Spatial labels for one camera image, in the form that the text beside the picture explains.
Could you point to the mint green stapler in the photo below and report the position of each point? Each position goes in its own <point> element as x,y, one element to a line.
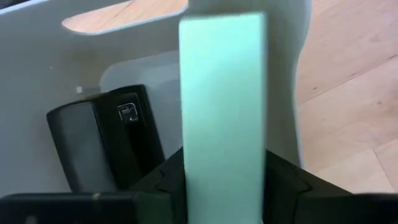
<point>222,118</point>

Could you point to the grey plastic bin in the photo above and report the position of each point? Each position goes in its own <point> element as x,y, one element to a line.
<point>37,62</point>

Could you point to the black stapler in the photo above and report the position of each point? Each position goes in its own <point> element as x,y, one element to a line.
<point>87,146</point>

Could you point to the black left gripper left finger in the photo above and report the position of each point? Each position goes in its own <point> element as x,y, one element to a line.
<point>93,208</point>

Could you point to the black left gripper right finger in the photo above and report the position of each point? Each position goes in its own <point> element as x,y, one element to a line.
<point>311,205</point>

